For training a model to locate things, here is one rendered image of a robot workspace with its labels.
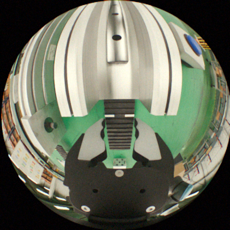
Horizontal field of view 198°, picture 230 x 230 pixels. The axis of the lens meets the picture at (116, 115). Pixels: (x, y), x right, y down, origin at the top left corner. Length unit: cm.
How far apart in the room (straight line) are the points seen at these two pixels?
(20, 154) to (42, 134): 291
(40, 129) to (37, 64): 12
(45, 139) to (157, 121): 24
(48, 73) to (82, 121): 14
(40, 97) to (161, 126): 26
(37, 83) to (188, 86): 31
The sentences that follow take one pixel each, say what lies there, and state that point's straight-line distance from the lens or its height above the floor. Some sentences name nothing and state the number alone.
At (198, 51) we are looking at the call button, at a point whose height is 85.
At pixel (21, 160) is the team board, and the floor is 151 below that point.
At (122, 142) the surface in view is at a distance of 17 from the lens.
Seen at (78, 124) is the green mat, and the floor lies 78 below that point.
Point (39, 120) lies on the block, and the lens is 16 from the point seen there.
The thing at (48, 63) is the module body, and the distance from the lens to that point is 19.
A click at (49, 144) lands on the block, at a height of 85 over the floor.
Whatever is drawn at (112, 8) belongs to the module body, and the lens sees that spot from 15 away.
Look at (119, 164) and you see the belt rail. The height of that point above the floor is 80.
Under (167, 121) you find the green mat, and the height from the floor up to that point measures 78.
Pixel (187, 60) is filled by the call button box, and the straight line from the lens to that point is 16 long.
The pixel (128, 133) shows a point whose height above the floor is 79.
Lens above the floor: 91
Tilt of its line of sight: 62 degrees down
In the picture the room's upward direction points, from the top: 176 degrees counter-clockwise
